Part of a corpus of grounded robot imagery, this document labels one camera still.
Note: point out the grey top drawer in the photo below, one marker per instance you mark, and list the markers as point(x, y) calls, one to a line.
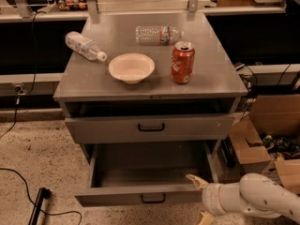
point(153, 128)

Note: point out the clear water bottle red label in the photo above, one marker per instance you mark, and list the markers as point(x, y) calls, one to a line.
point(158, 34)

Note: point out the clear water bottle white label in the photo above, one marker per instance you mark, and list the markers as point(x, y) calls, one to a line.
point(85, 46)

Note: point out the grey drawer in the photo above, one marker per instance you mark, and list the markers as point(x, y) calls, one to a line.
point(146, 173)
point(153, 128)

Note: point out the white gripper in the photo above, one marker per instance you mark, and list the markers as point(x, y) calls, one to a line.
point(210, 198)

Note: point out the grey metal drawer cabinet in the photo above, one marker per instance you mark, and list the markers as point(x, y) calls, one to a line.
point(87, 89)

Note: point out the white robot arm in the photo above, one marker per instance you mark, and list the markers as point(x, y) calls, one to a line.
point(255, 195)

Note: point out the items inside cardboard box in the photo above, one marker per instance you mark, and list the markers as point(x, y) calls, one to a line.
point(281, 148)

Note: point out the red soda can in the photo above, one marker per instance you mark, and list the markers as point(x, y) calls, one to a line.
point(183, 54)

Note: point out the brown cardboard box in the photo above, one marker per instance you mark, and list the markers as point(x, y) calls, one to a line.
point(278, 116)

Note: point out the black bar on floor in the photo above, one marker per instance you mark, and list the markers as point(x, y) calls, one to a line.
point(42, 195)

